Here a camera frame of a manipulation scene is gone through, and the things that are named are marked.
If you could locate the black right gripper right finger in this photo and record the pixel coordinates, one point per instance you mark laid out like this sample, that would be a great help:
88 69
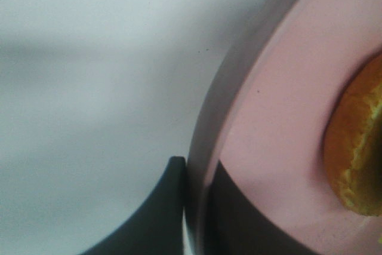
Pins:
235 226

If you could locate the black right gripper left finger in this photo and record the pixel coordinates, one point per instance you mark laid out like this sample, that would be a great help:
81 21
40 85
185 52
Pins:
156 227

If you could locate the pink round plate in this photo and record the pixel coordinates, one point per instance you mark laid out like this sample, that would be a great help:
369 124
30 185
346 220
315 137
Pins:
265 115

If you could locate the toy burger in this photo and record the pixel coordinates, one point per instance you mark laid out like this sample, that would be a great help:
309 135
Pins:
352 143

